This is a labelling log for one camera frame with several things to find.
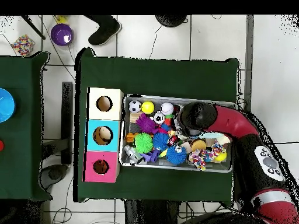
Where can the white baseball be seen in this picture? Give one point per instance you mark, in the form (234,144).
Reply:
(167,108)

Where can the green spiky rubber ball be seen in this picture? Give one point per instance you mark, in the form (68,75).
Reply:
(143,142)

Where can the multicoloured printed cloth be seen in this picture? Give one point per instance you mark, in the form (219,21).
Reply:
(198,158)

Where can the dark grey round base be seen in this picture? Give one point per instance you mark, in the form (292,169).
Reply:
(55,173)

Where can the wooden box with three holes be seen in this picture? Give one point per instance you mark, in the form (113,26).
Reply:
(105,144)

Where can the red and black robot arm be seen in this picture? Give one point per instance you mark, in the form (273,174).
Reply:
(233,123)

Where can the blue spiky rubber ball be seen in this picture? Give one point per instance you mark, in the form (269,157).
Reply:
(175,155)

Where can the yellow smiley ball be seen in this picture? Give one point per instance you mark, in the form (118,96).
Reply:
(222,157)

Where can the dark green table cloth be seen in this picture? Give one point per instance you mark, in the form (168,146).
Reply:
(151,77)
(21,163)

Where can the multicoloured patterned bag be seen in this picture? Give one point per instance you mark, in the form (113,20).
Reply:
(23,45)

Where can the thin black rod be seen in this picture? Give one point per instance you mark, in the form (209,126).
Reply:
(33,28)

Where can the person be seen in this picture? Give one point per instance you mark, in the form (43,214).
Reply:
(105,32)

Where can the grey metal pole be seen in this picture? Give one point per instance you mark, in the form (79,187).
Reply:
(249,46)

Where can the yellow tennis ball toy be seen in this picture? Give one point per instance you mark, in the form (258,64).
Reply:
(147,107)

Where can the red-orange round object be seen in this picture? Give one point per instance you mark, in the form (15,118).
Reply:
(1,145)

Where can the mint green muslin cloth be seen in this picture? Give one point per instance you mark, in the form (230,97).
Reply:
(211,135)

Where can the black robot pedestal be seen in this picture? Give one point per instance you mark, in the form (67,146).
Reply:
(149,212)

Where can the purple spiky rubber ball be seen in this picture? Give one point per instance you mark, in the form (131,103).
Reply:
(146,123)

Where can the black round stand base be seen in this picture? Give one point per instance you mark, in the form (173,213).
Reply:
(171,20)

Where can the purple bowl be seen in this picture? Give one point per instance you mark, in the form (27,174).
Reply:
(62,35)

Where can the small yellow object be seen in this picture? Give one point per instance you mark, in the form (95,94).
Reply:
(61,19)

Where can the silver mesh bin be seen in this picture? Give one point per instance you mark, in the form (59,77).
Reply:
(168,169)

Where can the small soccer ball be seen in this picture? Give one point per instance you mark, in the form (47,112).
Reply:
(135,106)

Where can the blue bowl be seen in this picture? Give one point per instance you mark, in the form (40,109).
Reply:
(5,105)

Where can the black upright panel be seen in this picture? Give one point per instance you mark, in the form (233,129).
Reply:
(66,121)

